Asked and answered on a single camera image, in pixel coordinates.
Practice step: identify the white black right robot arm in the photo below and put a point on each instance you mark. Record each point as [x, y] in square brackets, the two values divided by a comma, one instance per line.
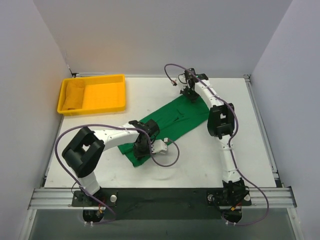
[220, 125]

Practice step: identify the aluminium front frame rail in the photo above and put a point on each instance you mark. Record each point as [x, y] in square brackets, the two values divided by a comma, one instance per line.
[61, 198]

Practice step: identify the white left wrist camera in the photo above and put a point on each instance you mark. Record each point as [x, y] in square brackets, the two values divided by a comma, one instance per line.
[160, 146]

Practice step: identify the rolled yellow t-shirt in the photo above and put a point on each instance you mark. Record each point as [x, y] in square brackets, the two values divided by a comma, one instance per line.
[74, 95]

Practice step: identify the yellow plastic bin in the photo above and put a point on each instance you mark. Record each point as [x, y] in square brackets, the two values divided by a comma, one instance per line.
[102, 94]

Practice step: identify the green t-shirt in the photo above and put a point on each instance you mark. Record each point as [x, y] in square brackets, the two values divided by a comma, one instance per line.
[178, 117]

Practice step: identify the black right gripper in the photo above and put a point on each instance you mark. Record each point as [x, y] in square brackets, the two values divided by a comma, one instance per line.
[189, 92]

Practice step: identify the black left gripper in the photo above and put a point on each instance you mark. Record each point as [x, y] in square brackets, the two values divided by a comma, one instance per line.
[140, 150]

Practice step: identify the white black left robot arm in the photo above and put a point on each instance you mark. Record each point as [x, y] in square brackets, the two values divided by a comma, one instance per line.
[83, 152]

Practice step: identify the aluminium right side rail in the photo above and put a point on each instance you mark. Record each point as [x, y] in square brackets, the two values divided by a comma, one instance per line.
[263, 132]

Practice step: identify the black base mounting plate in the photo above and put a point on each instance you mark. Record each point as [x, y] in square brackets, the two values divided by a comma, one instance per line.
[162, 203]

